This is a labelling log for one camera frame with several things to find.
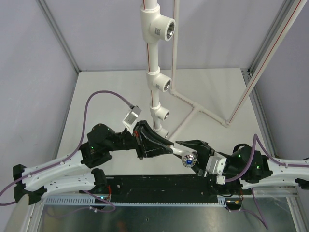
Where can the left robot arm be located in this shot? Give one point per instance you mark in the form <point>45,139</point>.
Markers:
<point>80,171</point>

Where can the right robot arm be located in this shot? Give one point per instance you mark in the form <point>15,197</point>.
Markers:
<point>244,169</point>

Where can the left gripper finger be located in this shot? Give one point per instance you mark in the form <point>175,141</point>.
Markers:
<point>143,130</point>
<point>153,150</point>

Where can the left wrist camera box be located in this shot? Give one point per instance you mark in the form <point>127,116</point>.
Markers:
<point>131,117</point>

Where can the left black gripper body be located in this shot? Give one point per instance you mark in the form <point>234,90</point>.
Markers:
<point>125,141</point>

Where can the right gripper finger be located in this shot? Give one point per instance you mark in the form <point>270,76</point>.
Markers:
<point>202,169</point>
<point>202,148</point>

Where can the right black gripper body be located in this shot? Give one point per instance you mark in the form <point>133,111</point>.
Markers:
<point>229,169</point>

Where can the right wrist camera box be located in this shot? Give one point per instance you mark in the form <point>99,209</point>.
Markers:
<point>217,162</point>

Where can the aluminium table frame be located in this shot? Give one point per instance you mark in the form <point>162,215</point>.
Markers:
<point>266,209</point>

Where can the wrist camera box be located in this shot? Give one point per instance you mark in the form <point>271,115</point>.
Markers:
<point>217,162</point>
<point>131,117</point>

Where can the white PVC pipe frame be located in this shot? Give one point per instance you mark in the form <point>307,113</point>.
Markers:
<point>196,34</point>

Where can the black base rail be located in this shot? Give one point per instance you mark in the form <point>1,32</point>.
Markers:
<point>187,188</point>

